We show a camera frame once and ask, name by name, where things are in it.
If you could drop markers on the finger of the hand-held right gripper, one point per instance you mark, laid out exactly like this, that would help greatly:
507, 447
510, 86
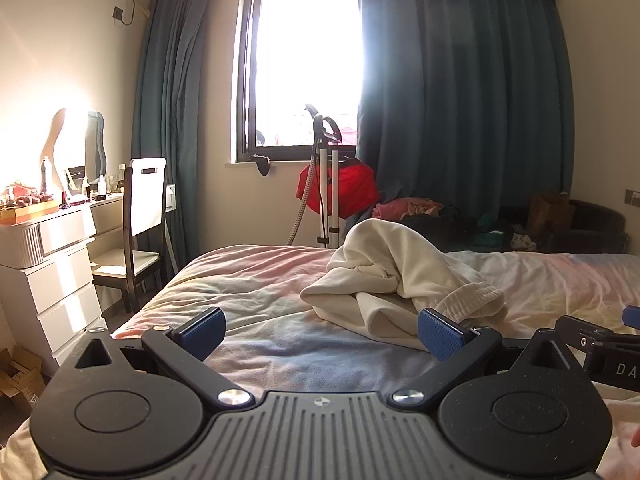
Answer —
595, 332

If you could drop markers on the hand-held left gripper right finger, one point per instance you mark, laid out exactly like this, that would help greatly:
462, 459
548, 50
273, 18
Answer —
442, 335

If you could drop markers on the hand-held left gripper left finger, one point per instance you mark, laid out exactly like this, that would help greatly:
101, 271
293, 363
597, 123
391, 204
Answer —
202, 332

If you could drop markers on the cream white pants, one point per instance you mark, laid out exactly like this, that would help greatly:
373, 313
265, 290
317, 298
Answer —
380, 255

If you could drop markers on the pile of clothes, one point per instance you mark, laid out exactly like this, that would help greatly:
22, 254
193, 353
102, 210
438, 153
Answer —
445, 227

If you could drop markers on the person's right hand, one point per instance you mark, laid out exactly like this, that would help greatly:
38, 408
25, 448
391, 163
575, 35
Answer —
636, 439

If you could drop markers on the pastel tie-dye duvet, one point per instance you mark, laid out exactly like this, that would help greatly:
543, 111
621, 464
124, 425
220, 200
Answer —
260, 305

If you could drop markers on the black armchair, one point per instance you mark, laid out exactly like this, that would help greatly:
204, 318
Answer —
595, 230

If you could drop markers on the white printed garment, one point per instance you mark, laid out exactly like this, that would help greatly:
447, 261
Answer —
523, 242

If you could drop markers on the green garment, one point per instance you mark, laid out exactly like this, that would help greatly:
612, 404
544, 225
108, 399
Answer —
487, 224

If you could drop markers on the brown paper bag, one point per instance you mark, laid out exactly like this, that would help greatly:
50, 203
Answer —
550, 215

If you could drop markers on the pink garment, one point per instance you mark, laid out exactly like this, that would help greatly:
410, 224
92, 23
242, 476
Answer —
405, 207

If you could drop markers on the white backed wooden chair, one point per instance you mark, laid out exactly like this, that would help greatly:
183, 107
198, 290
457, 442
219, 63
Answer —
146, 195

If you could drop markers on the white drawer dresser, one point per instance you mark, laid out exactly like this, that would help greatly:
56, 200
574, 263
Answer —
60, 270

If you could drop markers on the red garment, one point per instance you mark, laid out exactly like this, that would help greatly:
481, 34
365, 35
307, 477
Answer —
352, 185

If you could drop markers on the group of cosmetic bottles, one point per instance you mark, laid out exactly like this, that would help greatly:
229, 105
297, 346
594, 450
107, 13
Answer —
100, 185

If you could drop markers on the small black item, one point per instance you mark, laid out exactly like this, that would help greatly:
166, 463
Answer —
261, 162

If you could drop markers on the cardboard box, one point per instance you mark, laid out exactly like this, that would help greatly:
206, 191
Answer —
20, 375

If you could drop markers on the garment steamer stand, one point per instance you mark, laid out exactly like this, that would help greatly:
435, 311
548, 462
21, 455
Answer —
324, 185

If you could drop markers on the white ribbed storage box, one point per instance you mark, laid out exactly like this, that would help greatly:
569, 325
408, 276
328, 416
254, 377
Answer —
20, 245

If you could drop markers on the wavy framed mirror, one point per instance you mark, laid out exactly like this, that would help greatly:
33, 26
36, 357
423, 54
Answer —
95, 150

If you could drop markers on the wooden tray with trinkets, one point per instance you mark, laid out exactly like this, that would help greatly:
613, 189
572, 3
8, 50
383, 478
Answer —
27, 207

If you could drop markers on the clear plastic bottle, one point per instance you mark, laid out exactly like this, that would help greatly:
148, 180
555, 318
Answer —
46, 177

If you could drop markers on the narrow blue curtain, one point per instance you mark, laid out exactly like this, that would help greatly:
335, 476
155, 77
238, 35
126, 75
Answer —
170, 110

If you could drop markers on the wide blue curtain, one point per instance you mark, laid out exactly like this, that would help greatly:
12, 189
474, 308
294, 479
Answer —
450, 85

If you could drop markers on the dark framed window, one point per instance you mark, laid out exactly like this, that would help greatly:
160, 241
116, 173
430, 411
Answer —
300, 60

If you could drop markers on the grey wall socket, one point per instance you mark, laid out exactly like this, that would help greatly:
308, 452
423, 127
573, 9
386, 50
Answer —
633, 196

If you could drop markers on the black wall socket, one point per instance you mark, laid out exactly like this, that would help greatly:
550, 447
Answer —
118, 13

